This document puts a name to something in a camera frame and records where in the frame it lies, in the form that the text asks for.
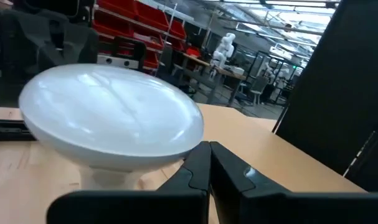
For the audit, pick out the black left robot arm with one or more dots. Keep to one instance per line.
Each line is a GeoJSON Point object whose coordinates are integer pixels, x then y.
{"type": "Point", "coordinates": [36, 40]}

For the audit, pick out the light wooden desk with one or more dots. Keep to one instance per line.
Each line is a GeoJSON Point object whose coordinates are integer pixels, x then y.
{"type": "Point", "coordinates": [269, 149]}

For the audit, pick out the red storage bin shelving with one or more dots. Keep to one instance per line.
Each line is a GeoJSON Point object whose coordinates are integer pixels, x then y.
{"type": "Point", "coordinates": [145, 18]}

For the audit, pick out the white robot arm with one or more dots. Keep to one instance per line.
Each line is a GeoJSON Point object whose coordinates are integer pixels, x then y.
{"type": "Point", "coordinates": [223, 49]}

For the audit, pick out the black divider panel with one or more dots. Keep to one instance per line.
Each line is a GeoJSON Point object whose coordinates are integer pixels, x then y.
{"type": "Point", "coordinates": [341, 93]}

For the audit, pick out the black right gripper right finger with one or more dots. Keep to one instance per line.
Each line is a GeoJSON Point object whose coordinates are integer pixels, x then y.
{"type": "Point", "coordinates": [269, 208]}

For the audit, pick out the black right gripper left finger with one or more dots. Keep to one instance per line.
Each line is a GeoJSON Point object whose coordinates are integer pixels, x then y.
{"type": "Point", "coordinates": [176, 205]}

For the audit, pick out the black aluminium table frame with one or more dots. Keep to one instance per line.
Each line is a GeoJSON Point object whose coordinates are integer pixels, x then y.
{"type": "Point", "coordinates": [8, 130]}

